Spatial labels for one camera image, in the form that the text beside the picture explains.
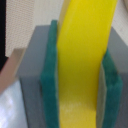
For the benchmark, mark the gripper grey left finger with green pad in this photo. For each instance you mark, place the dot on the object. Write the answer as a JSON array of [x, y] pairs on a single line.
[[38, 73]]

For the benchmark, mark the gripper grey right finger with green pad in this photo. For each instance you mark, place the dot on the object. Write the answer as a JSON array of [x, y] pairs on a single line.
[[112, 99]]

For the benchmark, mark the yellow toy banana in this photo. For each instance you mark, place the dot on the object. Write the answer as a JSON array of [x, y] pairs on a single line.
[[83, 32]]

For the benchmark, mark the white toy fish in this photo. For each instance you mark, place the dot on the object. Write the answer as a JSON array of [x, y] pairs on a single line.
[[12, 112]]

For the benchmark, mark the woven beige placemat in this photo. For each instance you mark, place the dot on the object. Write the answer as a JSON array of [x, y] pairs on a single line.
[[23, 15]]

